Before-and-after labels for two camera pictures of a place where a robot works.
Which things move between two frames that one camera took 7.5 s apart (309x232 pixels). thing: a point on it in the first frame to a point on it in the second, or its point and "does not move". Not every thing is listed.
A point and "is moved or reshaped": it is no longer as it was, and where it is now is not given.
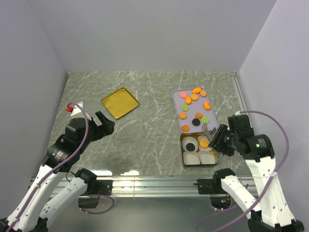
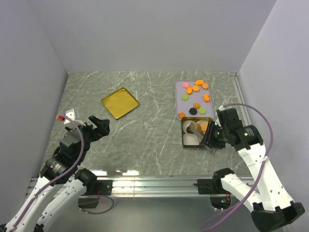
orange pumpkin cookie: x=206 y=105 to x=206 y=97
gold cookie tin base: x=195 y=152 to x=192 y=147
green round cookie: x=205 y=120 to x=202 y=110
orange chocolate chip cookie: x=185 y=128 to x=181 y=115
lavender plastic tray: x=194 y=108 is moved or reshaped
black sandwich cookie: x=195 y=122 to x=192 y=111
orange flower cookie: x=203 y=93 to x=205 y=85
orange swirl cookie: x=198 y=115 to x=197 y=105
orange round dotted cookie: x=203 y=143 is moved or reshaped
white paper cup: x=191 y=158 to x=190 y=139
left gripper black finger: x=100 y=116 to x=97 y=121
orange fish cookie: x=188 y=100 to x=189 y=90
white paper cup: x=203 y=142 to x=203 y=124
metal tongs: x=204 y=128 is moved or reshaped
